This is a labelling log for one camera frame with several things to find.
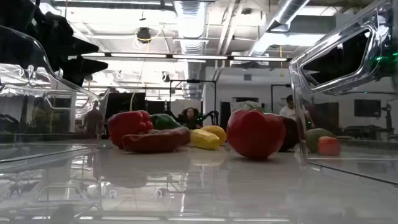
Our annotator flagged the patterned white cloth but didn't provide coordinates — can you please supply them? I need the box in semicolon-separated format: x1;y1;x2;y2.
230;101;265;113

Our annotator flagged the long red chili pepper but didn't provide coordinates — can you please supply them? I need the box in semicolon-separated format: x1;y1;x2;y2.
121;126;192;154

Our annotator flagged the green bell pepper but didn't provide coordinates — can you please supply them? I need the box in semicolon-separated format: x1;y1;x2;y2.
150;113;182;131

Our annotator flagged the black wall screen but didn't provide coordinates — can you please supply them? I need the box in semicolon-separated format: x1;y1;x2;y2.
354;99;382;118

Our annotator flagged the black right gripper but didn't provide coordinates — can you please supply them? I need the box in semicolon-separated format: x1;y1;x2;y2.
302;29;373;85

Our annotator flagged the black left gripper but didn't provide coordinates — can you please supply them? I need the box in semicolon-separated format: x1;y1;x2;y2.
0;0;109;88

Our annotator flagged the red bell pepper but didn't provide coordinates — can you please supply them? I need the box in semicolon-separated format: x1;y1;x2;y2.
107;110;154;149

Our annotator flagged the yellow lemon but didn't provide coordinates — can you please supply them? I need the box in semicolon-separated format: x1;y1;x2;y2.
201;125;228;146

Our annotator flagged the ribbed silver air duct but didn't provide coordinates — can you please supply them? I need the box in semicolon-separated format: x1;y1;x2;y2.
173;0;208;99

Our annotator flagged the smooth silver air duct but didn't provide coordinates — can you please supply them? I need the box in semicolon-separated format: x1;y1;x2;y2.
248;0;312;57

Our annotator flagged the yellow hanging cable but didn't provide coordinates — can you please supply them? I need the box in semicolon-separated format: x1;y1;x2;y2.
129;29;150;111

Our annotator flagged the black overhead camera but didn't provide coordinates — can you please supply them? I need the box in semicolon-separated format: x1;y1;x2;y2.
136;27;152;44

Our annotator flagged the pale green fruit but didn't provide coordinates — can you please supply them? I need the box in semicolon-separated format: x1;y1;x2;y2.
305;128;336;154

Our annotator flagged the large red round fruit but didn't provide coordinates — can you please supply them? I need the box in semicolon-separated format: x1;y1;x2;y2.
226;108;287;161

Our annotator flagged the black monitor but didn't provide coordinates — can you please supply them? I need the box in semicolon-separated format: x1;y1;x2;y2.
104;92;146;116

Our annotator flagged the dark purple round vegetable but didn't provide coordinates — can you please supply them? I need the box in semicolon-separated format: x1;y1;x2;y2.
277;115;300;152

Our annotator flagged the person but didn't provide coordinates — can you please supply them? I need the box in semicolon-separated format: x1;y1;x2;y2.
183;107;202;130
83;100;104;138
279;95;297;121

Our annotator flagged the orange citrus fruit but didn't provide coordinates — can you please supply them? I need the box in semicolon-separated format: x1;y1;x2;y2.
317;136;342;157

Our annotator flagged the clear plastic bin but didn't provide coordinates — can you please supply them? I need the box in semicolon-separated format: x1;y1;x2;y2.
0;24;111;164
288;0;398;186

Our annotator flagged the long hanging light bar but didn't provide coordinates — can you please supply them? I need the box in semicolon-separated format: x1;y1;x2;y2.
80;52;292;62

